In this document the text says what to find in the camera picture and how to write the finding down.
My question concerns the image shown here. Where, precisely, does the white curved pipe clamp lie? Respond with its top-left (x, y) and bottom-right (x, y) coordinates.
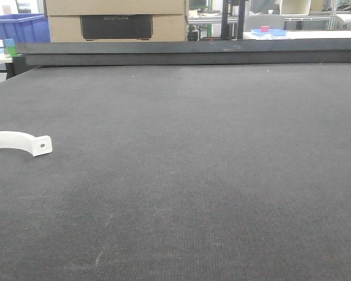
top-left (0, 131), bottom-right (53, 157)

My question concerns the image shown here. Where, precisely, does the large cardboard box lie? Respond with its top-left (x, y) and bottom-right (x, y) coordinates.
top-left (44, 0), bottom-right (189, 42)

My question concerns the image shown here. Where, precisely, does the grey chair back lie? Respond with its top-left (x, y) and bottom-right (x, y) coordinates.
top-left (244, 14), bottom-right (285, 32)

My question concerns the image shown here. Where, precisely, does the blue flat tray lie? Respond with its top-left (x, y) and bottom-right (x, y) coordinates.
top-left (251, 29), bottom-right (287, 37)

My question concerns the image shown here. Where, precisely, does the blue plastic crate background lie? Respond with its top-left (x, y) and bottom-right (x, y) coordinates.
top-left (0, 13), bottom-right (50, 43)

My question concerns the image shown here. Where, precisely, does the dark raised table board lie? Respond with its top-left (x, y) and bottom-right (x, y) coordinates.
top-left (16, 38), bottom-right (351, 67)

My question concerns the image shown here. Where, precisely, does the black vertical post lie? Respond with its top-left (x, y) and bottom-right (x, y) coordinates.
top-left (221, 0), bottom-right (249, 40)

